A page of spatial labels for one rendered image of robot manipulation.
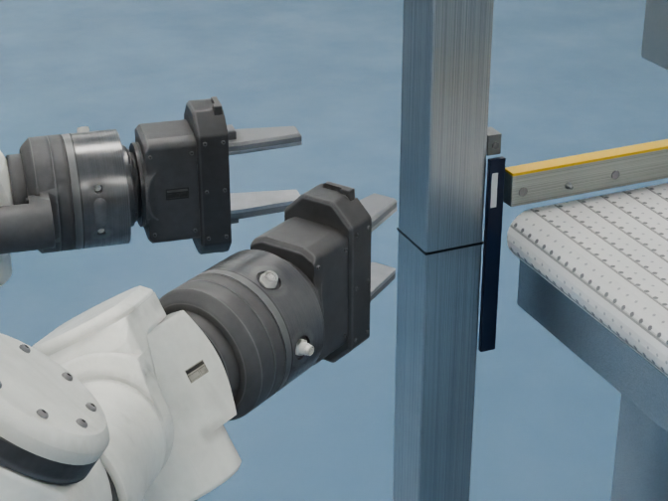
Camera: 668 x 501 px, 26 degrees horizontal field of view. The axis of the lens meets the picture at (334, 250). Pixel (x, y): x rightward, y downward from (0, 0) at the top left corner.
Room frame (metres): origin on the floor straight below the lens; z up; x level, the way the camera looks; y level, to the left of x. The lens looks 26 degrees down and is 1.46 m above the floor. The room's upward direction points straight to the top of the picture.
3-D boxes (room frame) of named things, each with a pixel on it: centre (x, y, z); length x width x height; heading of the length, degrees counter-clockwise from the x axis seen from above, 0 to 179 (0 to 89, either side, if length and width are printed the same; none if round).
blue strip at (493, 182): (1.22, -0.15, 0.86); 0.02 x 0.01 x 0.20; 114
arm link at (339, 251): (0.83, 0.03, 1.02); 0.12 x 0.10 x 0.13; 146
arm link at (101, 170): (1.02, 0.14, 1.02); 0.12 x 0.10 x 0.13; 106
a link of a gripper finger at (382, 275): (0.90, -0.02, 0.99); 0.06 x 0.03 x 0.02; 146
